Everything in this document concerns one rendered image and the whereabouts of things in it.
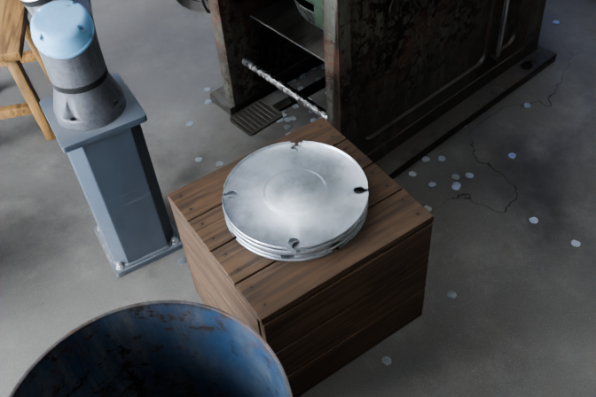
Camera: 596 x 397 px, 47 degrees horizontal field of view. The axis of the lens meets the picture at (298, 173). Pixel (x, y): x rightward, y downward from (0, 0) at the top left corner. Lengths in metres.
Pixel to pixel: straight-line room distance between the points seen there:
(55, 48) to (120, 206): 0.43
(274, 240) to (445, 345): 0.52
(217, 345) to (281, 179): 0.38
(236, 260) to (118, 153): 0.40
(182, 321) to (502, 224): 0.97
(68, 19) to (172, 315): 0.62
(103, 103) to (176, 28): 1.15
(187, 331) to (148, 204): 0.56
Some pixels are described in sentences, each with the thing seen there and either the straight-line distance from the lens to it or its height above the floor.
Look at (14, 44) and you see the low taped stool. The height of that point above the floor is 0.33.
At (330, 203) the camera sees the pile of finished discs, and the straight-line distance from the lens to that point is 1.32.
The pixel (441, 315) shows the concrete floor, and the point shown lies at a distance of 1.64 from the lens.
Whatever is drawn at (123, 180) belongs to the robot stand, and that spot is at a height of 0.29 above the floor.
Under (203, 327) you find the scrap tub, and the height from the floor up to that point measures 0.42.
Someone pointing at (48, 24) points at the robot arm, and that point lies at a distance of 1.42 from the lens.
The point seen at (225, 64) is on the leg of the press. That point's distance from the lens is 2.05.
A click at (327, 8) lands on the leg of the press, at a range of 1.52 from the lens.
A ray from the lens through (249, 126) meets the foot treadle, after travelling 1.85.
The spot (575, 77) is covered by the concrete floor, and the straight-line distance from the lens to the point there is 2.34.
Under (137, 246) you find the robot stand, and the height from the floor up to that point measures 0.07.
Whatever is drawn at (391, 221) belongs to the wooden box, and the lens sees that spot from 1.34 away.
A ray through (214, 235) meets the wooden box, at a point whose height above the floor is 0.35.
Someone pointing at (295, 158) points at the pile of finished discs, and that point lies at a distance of 1.42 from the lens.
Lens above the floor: 1.37
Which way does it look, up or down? 45 degrees down
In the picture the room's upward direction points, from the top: 5 degrees counter-clockwise
